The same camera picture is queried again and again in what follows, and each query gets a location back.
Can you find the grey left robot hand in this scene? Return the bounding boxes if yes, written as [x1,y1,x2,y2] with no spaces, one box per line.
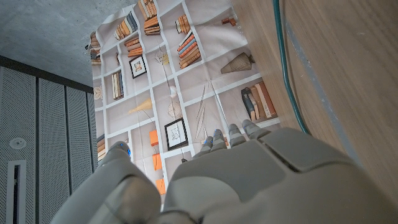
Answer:
[51,119,398,224]

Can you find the printed bookshelf backdrop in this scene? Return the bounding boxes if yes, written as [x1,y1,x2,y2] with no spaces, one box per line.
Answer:
[90,0,280,197]

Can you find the round white ceiling fixture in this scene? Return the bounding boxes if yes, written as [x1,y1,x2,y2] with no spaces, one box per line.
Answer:
[9,138,27,150]

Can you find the rectangular white ceiling slot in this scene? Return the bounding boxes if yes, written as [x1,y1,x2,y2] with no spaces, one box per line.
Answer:
[6,160,27,224]

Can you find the green power strip cable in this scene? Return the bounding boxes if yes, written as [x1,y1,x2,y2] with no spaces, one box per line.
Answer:
[272,0,311,135]

